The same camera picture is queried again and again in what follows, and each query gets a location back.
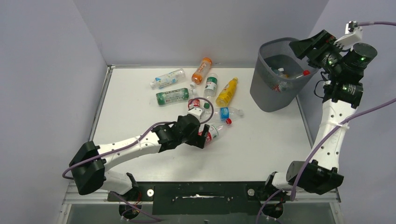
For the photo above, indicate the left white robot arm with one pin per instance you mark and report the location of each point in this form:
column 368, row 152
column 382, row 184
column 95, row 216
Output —
column 91, row 167

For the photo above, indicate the red label water bottle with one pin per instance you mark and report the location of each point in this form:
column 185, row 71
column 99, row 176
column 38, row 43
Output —
column 193, row 103

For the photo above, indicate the clear bottle green label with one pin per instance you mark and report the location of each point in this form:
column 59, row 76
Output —
column 211, row 85

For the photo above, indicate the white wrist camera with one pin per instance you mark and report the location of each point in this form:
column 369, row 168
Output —
column 196, row 112
column 353, row 34

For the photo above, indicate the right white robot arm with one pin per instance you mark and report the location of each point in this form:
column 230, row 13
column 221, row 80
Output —
column 319, row 173

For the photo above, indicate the yellow juice bottle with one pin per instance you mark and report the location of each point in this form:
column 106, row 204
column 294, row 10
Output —
column 227, row 93

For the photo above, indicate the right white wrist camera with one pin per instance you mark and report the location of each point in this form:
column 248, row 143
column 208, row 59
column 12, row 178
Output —
column 353, row 34

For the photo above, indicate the green label tea bottle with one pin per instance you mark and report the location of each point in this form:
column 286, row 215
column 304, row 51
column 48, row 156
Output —
column 174, row 96

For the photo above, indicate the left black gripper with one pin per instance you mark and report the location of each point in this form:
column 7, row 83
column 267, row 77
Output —
column 198, row 141

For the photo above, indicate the orange drink bottle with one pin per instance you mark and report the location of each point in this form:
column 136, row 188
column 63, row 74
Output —
column 201, row 72

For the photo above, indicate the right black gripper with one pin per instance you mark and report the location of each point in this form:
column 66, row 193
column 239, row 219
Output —
column 321, row 42

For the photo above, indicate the clear bottle blue white label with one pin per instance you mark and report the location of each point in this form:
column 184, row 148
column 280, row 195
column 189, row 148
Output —
column 168, row 79

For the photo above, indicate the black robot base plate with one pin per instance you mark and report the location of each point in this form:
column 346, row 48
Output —
column 205, row 198

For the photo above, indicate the red label bottle front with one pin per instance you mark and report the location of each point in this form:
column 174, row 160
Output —
column 281, row 85

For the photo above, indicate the red label bottle red cap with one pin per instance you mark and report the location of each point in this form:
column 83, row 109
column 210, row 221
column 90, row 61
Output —
column 216, row 130

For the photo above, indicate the grey mesh waste bin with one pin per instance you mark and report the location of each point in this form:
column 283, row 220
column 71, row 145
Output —
column 277, row 54

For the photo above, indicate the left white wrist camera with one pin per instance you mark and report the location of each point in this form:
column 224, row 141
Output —
column 196, row 112

